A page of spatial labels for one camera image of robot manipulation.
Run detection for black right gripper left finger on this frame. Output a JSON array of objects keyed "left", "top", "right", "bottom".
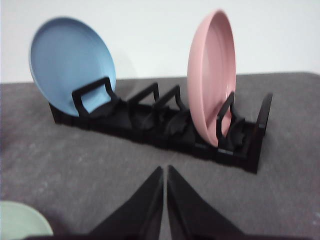
[{"left": 25, "top": 166, "right": 164, "bottom": 240}]

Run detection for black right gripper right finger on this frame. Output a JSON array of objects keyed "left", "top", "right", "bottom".
[{"left": 167, "top": 165, "right": 320, "bottom": 240}]

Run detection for green plate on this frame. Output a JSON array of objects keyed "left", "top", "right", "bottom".
[{"left": 0, "top": 200, "right": 54, "bottom": 240}]

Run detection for black plate rack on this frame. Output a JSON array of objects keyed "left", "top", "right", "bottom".
[{"left": 49, "top": 77, "right": 272, "bottom": 174}]

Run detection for pink plate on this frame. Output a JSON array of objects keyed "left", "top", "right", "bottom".
[{"left": 187, "top": 9, "right": 237, "bottom": 146}]

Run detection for blue plate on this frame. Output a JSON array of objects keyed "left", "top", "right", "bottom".
[{"left": 29, "top": 17, "right": 117, "bottom": 116}]

